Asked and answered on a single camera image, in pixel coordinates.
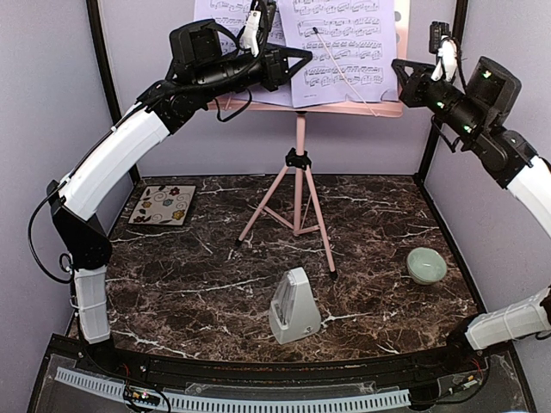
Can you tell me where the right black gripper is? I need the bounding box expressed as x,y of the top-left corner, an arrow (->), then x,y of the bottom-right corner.
393,58 -> 486,144

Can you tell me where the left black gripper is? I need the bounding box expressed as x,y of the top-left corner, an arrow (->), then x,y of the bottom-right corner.
195,40 -> 313,98

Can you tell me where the purple sheet music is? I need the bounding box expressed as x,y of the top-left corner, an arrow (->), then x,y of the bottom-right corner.
279,0 -> 398,108
194,0 -> 292,107

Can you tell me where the pink music stand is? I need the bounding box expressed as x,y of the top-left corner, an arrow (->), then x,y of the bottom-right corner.
206,0 -> 410,281

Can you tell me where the white metronome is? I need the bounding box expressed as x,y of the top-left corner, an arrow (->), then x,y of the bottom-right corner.
268,267 -> 321,344

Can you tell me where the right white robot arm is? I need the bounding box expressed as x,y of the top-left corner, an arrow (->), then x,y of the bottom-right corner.
392,57 -> 550,373

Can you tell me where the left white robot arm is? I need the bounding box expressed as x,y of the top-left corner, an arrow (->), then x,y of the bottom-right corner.
46,19 -> 313,375

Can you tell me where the pale green bowl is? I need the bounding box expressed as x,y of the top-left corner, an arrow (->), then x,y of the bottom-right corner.
406,247 -> 448,286

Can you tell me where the floral ceramic tile coaster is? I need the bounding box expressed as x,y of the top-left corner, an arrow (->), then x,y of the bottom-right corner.
129,185 -> 195,226

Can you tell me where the small circuit board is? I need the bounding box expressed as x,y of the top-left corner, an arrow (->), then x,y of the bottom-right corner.
123,386 -> 162,406

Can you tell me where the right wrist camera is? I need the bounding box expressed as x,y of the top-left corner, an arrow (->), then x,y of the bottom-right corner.
429,22 -> 460,82

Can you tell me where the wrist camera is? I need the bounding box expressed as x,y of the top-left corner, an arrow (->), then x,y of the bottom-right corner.
429,22 -> 460,82
238,1 -> 276,57

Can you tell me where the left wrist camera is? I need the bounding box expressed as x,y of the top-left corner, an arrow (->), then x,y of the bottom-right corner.
238,1 -> 276,57

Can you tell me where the right black frame post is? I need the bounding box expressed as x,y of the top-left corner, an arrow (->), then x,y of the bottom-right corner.
416,0 -> 469,185

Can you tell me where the black frame post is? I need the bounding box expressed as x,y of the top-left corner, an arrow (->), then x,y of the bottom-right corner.
416,0 -> 469,185
85,0 -> 141,184

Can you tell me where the left black frame post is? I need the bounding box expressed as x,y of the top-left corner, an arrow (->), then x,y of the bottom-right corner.
85,0 -> 141,184

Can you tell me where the white slotted cable duct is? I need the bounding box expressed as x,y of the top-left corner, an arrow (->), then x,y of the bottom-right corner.
54,367 -> 411,412

